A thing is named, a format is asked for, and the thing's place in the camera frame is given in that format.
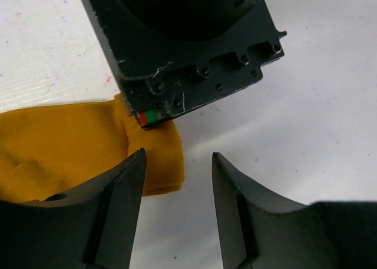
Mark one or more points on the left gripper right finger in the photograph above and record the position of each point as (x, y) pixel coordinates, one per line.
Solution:
(259, 228)

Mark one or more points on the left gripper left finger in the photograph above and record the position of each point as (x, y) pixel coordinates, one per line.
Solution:
(89, 226)

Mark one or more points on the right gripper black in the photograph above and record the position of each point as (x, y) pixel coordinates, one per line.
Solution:
(171, 57)

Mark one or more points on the mustard yellow sock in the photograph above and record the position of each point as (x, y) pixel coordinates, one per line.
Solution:
(47, 150)

